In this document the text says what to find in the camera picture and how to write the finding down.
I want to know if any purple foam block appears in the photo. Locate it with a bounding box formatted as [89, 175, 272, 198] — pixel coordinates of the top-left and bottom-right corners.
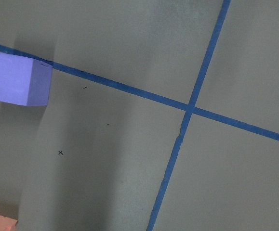
[0, 52, 53, 106]

